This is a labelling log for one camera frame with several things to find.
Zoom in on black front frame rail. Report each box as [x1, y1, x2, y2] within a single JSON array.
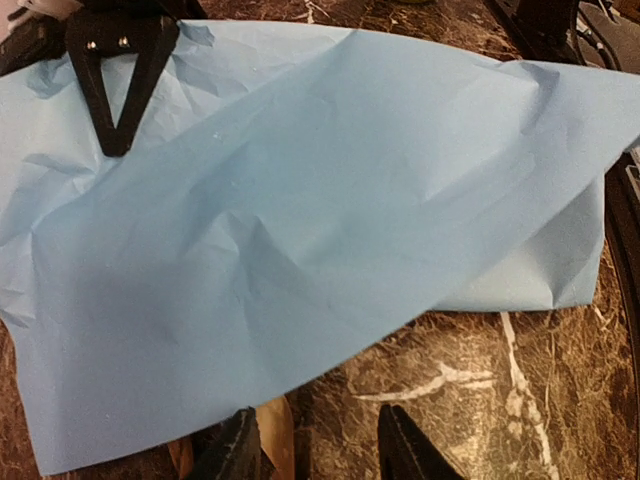
[[487, 0, 640, 401]]

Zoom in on beige satin ribbon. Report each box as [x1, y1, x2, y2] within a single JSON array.
[[167, 396, 295, 479]]

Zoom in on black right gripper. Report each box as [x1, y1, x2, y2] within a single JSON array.
[[1, 1, 208, 156]]

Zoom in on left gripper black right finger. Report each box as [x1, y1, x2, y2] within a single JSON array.
[[377, 404, 463, 480]]

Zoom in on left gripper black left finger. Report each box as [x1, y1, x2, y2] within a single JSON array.
[[187, 407, 275, 480]]

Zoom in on blue wrapping paper sheet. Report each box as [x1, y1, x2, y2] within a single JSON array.
[[0, 18, 640, 477]]

